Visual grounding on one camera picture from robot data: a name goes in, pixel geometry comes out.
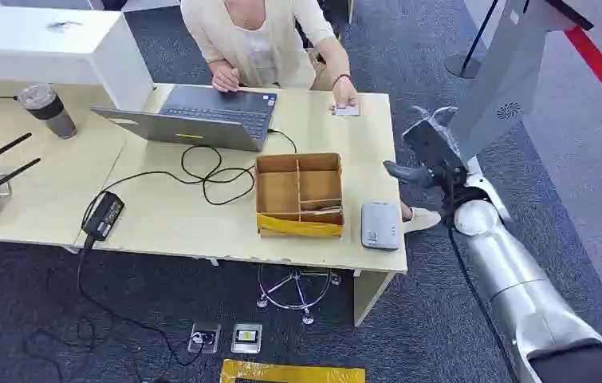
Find person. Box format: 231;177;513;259
179;0;360;113

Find person's hand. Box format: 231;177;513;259
209;59;241;93
331;79;360;113

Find black laptop charger cable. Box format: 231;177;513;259
81;128;298;228

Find floor socket with label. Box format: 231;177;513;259
230;322;264;354

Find person's pale shoe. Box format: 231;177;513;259
399;203;443;235

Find person's right hand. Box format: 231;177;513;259
209;59;241;93

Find floor socket with plug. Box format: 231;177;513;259
187;322;222;354

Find yellow floor tape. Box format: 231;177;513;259
219;359;367;383

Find black power adapter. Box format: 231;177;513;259
81;191;126;243

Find grey tumbler with lid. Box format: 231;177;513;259
17;83;78;140

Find white cabinet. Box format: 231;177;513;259
0;4;155;112

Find black stanchion post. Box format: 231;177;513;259
444;0;500;81

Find grey laptop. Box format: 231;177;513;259
90;84;279;153

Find grey kiosk panel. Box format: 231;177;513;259
447;0;566;162

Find wooden card box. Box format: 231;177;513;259
254;152;345;239

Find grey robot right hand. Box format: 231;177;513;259
383;105;474;190

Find grey card reader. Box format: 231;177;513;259
360;200;402;251

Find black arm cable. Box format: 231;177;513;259
446;222;518;383

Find person's left hand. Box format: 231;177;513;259
331;79;360;113

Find black mains cable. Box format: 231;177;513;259
22;235;212;383

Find cards stack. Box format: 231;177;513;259
300;198;344;215

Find chrome stool base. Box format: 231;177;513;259
256;264;343;326

